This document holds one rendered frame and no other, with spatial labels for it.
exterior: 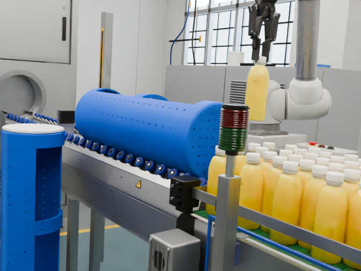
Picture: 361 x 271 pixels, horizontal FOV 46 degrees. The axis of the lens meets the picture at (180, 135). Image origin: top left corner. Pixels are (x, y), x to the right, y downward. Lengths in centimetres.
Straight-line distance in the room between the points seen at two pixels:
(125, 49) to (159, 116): 551
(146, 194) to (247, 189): 56
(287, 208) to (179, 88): 349
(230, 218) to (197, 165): 53
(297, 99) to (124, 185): 94
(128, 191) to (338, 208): 94
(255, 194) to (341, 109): 221
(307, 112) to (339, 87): 117
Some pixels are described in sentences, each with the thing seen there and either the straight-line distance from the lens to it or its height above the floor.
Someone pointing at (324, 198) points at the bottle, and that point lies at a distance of 105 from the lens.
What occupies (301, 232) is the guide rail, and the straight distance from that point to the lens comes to 106.
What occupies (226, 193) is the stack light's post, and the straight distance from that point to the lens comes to 95.
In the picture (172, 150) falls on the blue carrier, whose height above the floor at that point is 106.
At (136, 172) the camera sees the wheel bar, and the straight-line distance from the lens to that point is 173.
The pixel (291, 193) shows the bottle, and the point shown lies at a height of 104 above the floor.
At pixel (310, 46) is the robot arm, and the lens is 211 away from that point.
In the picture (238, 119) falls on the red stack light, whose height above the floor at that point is 123.
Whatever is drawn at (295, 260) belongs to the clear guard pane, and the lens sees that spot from 100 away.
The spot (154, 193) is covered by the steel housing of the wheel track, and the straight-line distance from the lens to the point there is 161.
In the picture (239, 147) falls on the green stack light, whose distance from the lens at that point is 93.
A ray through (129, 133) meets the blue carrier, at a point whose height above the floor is 108.
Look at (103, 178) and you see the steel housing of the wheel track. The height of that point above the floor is 84.
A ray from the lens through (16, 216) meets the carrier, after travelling 208.
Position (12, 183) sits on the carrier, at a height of 80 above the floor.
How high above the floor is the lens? 131
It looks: 8 degrees down
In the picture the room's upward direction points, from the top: 4 degrees clockwise
